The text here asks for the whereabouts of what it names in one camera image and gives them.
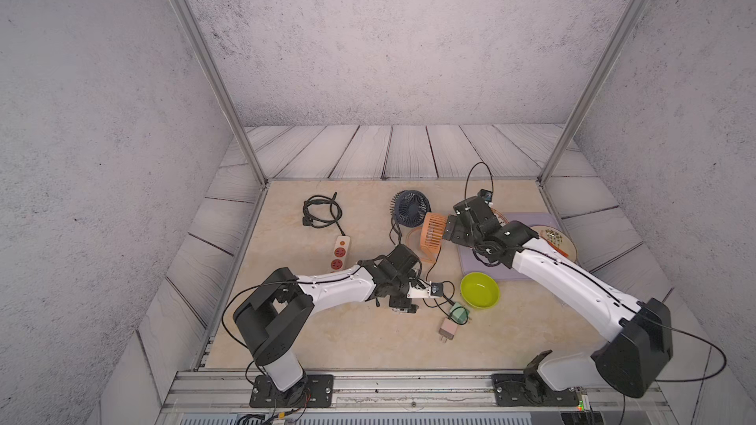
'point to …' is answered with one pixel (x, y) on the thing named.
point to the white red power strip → (341, 254)
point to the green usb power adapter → (459, 314)
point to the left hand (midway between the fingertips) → (420, 292)
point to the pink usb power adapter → (447, 329)
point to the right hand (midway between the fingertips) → (463, 228)
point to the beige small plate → (556, 239)
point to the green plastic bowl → (479, 290)
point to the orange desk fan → (425, 241)
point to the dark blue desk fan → (409, 207)
